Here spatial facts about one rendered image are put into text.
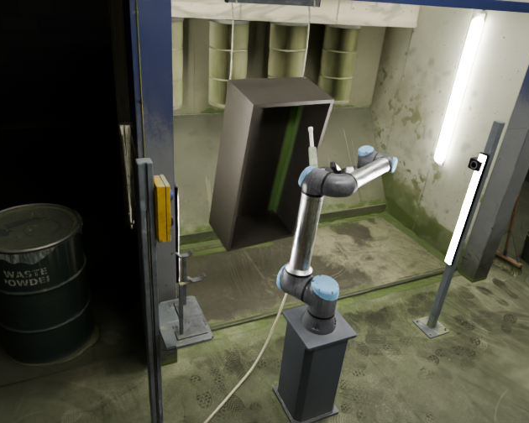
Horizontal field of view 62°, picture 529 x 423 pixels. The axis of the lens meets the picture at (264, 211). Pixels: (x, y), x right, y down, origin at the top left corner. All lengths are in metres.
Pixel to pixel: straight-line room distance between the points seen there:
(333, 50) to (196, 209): 1.93
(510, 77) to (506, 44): 0.26
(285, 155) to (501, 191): 1.80
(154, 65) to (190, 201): 2.16
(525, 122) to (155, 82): 2.80
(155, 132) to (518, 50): 2.83
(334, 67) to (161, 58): 2.53
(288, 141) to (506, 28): 1.88
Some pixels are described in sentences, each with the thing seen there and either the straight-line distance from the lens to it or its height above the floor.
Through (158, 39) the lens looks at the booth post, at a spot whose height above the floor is 2.02.
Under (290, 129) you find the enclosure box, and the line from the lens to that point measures 3.41.
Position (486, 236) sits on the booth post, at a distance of 4.27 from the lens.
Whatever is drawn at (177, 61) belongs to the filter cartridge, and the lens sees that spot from 3.81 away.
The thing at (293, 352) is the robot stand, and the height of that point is 0.47.
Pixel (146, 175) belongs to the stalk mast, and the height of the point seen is 1.58.
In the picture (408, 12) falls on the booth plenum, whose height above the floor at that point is 2.11.
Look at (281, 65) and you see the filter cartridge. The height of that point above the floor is 1.61.
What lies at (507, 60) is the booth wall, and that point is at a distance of 4.08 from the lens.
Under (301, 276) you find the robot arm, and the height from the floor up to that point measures 0.92.
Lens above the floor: 2.31
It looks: 28 degrees down
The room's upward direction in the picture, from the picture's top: 5 degrees clockwise
